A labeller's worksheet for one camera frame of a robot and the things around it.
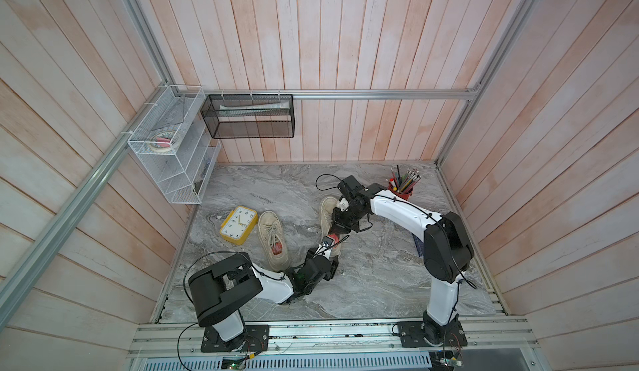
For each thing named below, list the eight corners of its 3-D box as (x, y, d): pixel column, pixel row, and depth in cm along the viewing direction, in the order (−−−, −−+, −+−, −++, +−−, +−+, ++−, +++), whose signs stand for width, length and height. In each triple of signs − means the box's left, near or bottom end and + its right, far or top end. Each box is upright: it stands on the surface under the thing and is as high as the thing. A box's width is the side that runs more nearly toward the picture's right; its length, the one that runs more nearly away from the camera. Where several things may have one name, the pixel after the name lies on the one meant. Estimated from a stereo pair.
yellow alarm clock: (217, 236, 98) (214, 231, 95) (237, 208, 106) (235, 203, 103) (241, 246, 95) (239, 242, 92) (261, 217, 103) (259, 213, 101)
